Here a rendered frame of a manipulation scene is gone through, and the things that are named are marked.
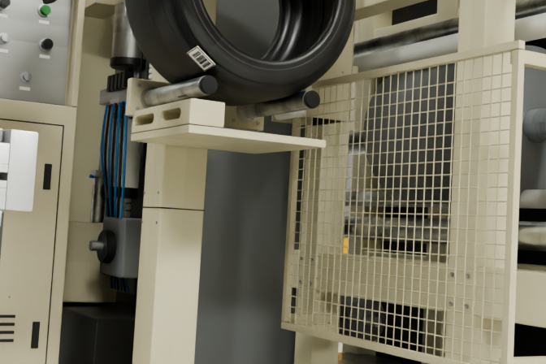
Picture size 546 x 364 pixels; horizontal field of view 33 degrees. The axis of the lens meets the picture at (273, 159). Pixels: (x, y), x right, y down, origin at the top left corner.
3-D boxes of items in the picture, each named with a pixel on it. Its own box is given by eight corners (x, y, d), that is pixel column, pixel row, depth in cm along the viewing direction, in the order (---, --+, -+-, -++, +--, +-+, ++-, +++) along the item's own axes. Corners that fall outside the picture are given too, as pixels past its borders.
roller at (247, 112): (246, 99, 255) (255, 112, 257) (235, 109, 254) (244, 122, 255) (314, 86, 225) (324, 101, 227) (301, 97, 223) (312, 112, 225)
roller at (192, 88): (162, 99, 243) (150, 110, 241) (150, 86, 242) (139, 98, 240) (222, 85, 213) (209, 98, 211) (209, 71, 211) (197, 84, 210)
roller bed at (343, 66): (270, 121, 276) (276, 23, 279) (313, 126, 284) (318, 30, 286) (305, 115, 259) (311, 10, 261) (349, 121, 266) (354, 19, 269)
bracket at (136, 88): (124, 115, 240) (127, 78, 241) (258, 131, 260) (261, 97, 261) (129, 114, 237) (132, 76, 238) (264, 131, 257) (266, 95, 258)
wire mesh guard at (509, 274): (280, 328, 264) (294, 85, 269) (286, 328, 265) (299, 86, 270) (505, 382, 186) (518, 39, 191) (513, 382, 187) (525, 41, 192)
